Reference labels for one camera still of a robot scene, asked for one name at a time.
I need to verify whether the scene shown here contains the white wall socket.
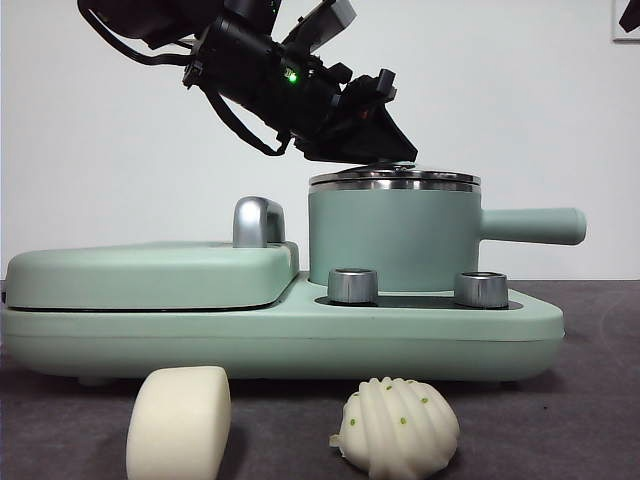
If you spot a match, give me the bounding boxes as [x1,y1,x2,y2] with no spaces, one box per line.
[612,0,640,44]

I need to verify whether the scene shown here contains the green griddle cover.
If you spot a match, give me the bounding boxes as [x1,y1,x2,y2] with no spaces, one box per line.
[5,241,303,309]

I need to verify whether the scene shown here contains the smooth white steamed bun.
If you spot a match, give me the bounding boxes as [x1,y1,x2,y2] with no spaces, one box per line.
[125,365,233,480]

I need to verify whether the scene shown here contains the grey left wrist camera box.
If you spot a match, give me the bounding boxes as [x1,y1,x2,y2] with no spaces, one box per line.
[282,0,357,55]

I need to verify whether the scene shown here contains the green steamer pot with handle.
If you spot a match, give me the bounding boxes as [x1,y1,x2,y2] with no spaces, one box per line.
[306,185,589,294]

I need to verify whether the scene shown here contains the green breakfast machine base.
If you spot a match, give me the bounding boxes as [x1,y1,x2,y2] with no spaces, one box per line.
[0,269,566,389]

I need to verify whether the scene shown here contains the glass pot lid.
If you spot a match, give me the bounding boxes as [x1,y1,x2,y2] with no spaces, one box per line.
[308,160,482,191]

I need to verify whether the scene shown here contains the silver cover handle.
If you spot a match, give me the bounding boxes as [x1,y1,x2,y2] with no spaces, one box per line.
[232,196,287,250]

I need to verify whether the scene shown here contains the pleated white bun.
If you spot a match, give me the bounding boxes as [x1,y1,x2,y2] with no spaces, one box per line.
[328,377,461,480]

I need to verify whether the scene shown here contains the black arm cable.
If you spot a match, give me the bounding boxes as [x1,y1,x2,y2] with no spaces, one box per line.
[78,5,201,66]
[204,89,292,157]

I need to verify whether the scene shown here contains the silver control knob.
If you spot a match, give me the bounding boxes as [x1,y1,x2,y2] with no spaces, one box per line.
[327,268,380,305]
[453,271,507,307]

